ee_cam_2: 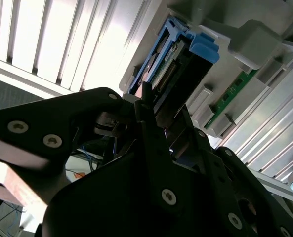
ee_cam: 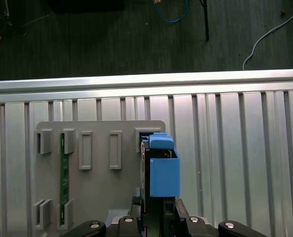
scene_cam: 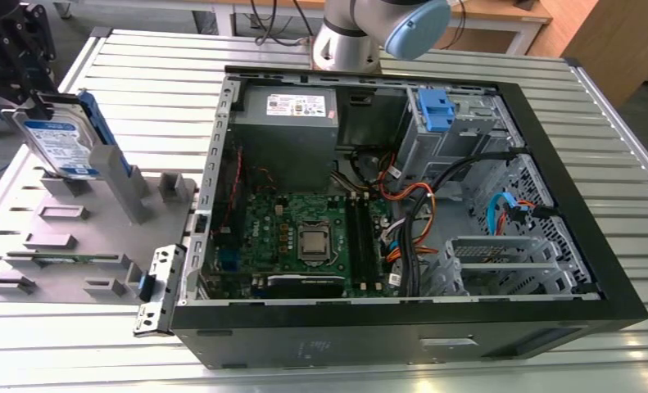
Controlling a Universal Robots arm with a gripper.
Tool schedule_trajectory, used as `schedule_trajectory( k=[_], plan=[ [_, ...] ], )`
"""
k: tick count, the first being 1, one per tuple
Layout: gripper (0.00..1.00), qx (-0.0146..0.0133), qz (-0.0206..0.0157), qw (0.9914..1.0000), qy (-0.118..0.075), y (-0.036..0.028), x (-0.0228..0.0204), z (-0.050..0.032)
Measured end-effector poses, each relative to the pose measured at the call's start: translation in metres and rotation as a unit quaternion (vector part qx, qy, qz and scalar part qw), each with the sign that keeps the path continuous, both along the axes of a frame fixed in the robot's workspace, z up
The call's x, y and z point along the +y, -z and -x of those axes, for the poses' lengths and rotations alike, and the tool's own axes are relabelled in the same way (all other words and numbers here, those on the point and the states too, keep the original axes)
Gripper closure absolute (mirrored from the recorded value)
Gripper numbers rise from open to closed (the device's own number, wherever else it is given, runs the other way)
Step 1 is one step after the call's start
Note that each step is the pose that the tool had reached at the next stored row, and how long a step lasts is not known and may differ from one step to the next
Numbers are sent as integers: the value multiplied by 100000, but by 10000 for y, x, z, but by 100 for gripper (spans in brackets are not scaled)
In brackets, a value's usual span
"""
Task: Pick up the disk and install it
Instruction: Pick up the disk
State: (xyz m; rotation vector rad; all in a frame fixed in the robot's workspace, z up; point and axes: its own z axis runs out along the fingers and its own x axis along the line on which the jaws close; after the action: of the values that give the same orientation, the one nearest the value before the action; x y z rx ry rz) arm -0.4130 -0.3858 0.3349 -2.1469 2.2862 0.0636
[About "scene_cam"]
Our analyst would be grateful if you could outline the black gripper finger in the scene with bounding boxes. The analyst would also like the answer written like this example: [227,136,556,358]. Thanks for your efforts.
[19,66,59,121]

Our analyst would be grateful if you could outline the hard disk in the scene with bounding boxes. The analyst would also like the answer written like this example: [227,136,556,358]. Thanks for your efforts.
[0,88,121,181]

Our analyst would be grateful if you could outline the blue data wire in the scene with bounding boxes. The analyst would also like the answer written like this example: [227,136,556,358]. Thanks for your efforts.
[487,191,518,237]

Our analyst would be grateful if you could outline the orange disk power wire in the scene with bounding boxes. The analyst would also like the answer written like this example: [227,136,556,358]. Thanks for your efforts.
[497,199,556,237]

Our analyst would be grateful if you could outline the grey metal disk bay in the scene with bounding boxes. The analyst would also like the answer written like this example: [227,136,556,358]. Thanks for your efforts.
[438,235,577,296]

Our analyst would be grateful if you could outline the grey parts rack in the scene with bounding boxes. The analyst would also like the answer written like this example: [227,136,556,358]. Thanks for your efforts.
[0,145,203,305]

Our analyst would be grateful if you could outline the green RAM stick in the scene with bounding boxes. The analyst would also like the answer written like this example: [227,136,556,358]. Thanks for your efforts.
[31,254,115,265]

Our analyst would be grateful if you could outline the grey power supply unit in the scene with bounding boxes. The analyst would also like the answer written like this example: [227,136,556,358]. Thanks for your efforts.
[229,85,341,193]

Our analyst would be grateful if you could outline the metal expansion card retainer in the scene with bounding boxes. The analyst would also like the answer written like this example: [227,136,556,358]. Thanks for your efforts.
[131,243,189,337]

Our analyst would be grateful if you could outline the green motherboard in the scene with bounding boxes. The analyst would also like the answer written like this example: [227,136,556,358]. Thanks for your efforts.
[201,192,399,300]

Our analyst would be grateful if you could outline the black CPU socket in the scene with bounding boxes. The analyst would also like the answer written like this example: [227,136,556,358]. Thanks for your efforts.
[294,220,339,263]

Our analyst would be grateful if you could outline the silver CPU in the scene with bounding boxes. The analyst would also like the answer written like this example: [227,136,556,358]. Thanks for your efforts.
[299,228,331,254]

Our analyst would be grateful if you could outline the black graphics card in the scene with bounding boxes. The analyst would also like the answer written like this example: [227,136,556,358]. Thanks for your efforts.
[251,273,347,299]

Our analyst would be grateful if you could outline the black RAM slot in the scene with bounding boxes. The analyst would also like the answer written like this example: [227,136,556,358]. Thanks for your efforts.
[361,192,385,290]
[347,192,370,290]

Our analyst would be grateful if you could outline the blue drive latch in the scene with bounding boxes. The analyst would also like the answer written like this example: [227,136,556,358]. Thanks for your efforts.
[417,88,458,133]

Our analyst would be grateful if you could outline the grey metal drive cage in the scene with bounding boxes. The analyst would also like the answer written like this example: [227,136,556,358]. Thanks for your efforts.
[398,85,525,181]

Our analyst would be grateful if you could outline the black PC case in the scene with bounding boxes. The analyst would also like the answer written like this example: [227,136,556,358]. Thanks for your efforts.
[167,63,648,368]

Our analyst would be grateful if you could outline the brown wooden cabinet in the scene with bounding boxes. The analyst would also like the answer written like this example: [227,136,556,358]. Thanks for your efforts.
[561,0,648,108]

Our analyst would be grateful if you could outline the thin red wire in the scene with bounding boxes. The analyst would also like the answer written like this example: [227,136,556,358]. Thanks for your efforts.
[221,145,247,237]

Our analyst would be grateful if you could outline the yellow black power wires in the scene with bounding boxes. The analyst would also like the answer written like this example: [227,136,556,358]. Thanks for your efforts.
[330,170,373,194]

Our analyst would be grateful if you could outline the orange yellow power wire bundle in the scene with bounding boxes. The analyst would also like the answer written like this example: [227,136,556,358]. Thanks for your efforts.
[378,153,439,263]

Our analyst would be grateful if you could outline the thick black case cable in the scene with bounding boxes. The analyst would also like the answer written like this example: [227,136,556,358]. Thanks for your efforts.
[399,150,530,296]

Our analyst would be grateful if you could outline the wooden desk white frame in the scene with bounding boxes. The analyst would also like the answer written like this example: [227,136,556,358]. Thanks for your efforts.
[449,0,556,56]

